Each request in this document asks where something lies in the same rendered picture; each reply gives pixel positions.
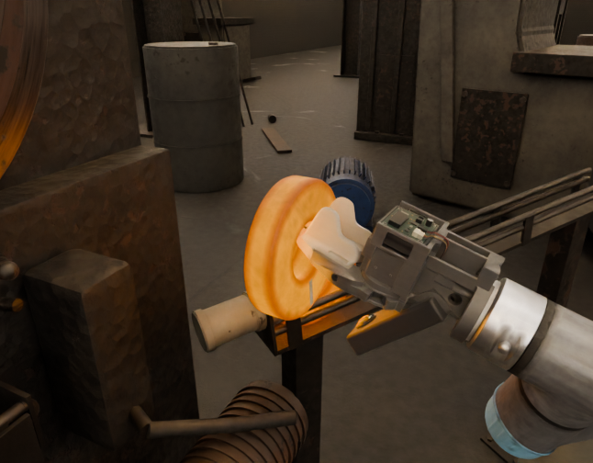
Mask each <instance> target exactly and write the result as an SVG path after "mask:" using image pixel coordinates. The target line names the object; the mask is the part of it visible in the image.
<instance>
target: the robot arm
mask: <svg viewBox="0 0 593 463"><path fill-rule="evenodd" d="M411 209H412V210H414V211H416V212H418V213H419V214H421V215H423V216H425V217H427V218H428V219H425V218H424V217H423V216H421V215H417V214H415V213H413V212H411V211H410V210H411ZM448 225H449V222H447V221H445V220H442V219H440V218H438V217H435V216H433V215H431V214H430V213H428V212H426V211H424V210H422V209H419V208H417V207H415V206H412V205H410V204H409V203H407V202H405V201H403V200H402V201H401V203H400V205H399V206H395V207H394V208H393V209H391V210H390V211H389V212H388V213H387V214H386V215H385V217H384V218H382V219H381V220H380V221H379V222H378V223H377V224H376V225H375V229H374V231H373V233H371V232H370V231H368V230H367V229H366V228H364V227H362V226H360V225H359V224H358V223H357V222H356V220H355V213H354V205H353V203H352V202H351V201H350V200H349V199H348V198H336V199H335V200H334V201H333V202H332V204H331V205H330V207H329V208H328V207H325V208H322V209H321V210H320V211H319V212H318V214H317V215H316V217H315V218H314V220H313V221H310V222H308V223H307V224H306V225H305V226H304V228H303V229H302V231H301V233H300V234H299V236H298V238H297V240H296V243H297V245H298V246H299V248H300V249H301V250H302V252H303V253H304V254H305V255H306V256H307V258H308V259H309V260H310V263H311V264H312V265H313V266H315V267H316V268H317V269H318V271H319V272H320V273H321V274H322V275H323V276H324V277H325V278H327V279H328V280H329V282H330V283H332V284H333V285H335V286H336V287H338V288H340V289H342V290H343V291H345V292H347V293H350V294H352V295H354V296H356V297H358V298H359V299H361V300H362V301H364V302H366V301H368V302H369V303H371V304H374V305H375V306H378V307H381V308H383V310H381V311H379V312H376V313H374V314H368V315H365V316H363V318H361V319H360V320H359V321H358V322H357V324H356V326H355V328H354V329H353V330H352V331H351V332H350V333H349V335H348V336H347V342H348V343H349V345H350V346H351V348H352V350H353V351H354V353H355V354H357V355H358V356H360V355H362V354H365V353H367V352H370V351H372V350H375V349H378V348H381V347H382V346H384V345H386V344H390V343H393V342H395V341H397V340H399V339H402V338H404V337H407V336H409V335H412V334H414V333H417V332H420V331H422V330H425V329H427V328H430V327H432V326H434V325H436V324H439V323H441V322H444V321H445V320H446V318H447V316H448V315H450V316H452V317H454V318H455V319H456V322H455V324H454V326H453V329H452V331H451V333H450V337H452V338H453V339H455V340H457V341H458V342H460V343H463V342H464V341H465V340H466V341H467V342H466V346H467V348H468V349H470V350H471V351H473V352H475V353H477V354H478V355H480V356H482V357H484V358H485V359H487V360H489V361H491V362H492V363H494V364H496V365H498V366H500V367H502V368H504V369H506V370H507V371H508V372H509V373H511V374H512V375H511V376H510V377H509V378H508V379H507V380H506V381H505V382H503V383H501V384H499V385H498V386H497V388H496V389H495V391H494V395H493V396H492V397H491V398H490V400H489V401H488V403H487V406H486V411H485V418H486V424H487V430H488V431H489V432H490V434H491V436H492V437H493V439H494V440H495V441H496V443H497V444H498V445H499V446H500V447H501V448H502V449H504V450H505V451H506V452H508V453H510V454H511V455H512V456H514V457H519V458H524V459H534V458H538V457H541V456H547V455H550V454H552V453H553V452H554V451H555V450H556V448H557V447H559V446H564V445H568V444H573V443H577V442H582V441H587V440H591V439H593V321H591V320H590V319H588V318H585V317H583V316H581V315H579V314H577V313H575V312H573V311H571V310H569V309H567V308H565V307H563V306H561V305H559V304H557V303H555V302H553V301H551V300H549V299H547V298H546V297H544V296H542V295H540V294H538V293H536V292H534V291H532V290H530V289H528V288H526V287H524V286H522V285H520V284H518V283H516V282H514V281H512V280H510V279H508V278H502V279H501V280H500V281H498V275H499V273H500V268H501V266H502V264H503V263H504V261H505V257H503V256H501V255H499V254H495V253H493V252H491V251H489V250H488V249H486V248H484V247H482V246H480V245H478V244H476V243H473V242H471V241H469V240H467V239H465V238H463V237H461V236H459V235H457V234H455V233H453V232H451V231H448V230H447V227H448ZM360 262H362V264H361V266H360V267H357V266H356V265H354V264H355V263H360Z"/></svg>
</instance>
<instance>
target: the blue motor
mask: <svg viewBox="0 0 593 463"><path fill-rule="evenodd" d="M319 179H320V180H322V181H324V182H325V183H327V184H328V185H329V186H330V188H331V189H332V191H333V193H334V196H335V198H348V199H349V200H350V201H351V202H352V203H353V205H354V213H355V220H356V222H357V223H358V224H359V225H360V226H362V227H364V228H366V229H367V230H368V231H370V232H371V233H373V219H372V217H373V214H374V210H375V198H376V195H375V181H374V176H373V175H372V171H369V166H367V167H365V163H361V159H360V160H359V161H358V160H356V157H354V159H353V158H351V156H350V158H349V157H345V155H344V157H343V158H340V156H339V159H337V160H335V159H333V162H329V165H328V166H327V165H325V167H324V170H323V169H322V170H321V174H320V175H319Z"/></svg>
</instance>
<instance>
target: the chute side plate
mask: <svg viewBox="0 0 593 463"><path fill-rule="evenodd" d="M0 463H45V462H44V459H43V456H42V453H41V450H40V446H39V441H38V438H37V435H36V432H35V429H34V426H33V423H32V420H31V417H30V414H28V413H25V414H24V415H22V416H21V417H20V418H19V419H17V420H16V421H15V422H13V423H12V424H10V425H9V426H8V427H7V428H6V429H5V430H4V431H3V432H1V433H0Z"/></svg>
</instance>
